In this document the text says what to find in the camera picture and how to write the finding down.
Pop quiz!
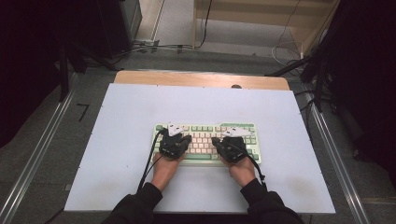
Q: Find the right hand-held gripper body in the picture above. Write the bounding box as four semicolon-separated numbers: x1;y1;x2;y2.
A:
218;126;253;163

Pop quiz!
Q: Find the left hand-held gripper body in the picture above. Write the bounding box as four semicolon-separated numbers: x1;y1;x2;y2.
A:
158;122;188;160

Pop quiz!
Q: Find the green and pink keyboard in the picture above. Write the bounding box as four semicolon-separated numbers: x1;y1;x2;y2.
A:
151;121;262;167

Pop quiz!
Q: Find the person's right hand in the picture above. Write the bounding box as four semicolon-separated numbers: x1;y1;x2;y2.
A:
228;156;257;189

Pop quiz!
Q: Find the person's left hand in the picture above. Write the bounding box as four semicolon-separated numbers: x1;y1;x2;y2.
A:
150;151;187;192

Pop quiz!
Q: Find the wooden table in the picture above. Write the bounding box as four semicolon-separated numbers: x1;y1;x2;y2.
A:
113;70;291;91

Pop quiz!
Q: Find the grey power strip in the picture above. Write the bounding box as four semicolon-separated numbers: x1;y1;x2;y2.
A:
134;38;161;49

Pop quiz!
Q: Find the light wooden shelf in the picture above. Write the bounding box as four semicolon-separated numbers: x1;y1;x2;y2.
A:
191;0;341;58

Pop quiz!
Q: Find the black metal stand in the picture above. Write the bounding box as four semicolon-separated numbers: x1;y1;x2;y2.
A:
57;42;123;103

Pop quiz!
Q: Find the black cabinet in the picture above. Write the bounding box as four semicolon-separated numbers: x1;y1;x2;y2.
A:
99;0;143;59

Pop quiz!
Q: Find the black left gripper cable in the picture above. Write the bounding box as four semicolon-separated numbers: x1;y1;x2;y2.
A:
137;128;166;191

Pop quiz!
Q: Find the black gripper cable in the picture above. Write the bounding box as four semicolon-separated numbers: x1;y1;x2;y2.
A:
137;128;166;191
238;145;268;191

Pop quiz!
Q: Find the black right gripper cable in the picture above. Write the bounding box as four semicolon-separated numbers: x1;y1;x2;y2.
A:
238;145;268;191

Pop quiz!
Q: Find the aluminium floor rail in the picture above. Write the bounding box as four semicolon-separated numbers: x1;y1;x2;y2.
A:
305;92;372;224
0;89;77;224

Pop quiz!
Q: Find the white floor cable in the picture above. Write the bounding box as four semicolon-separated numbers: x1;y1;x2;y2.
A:
270;0;304;68

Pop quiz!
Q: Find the black floor cable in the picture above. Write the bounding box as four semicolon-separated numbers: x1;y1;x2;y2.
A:
197;0;215;49

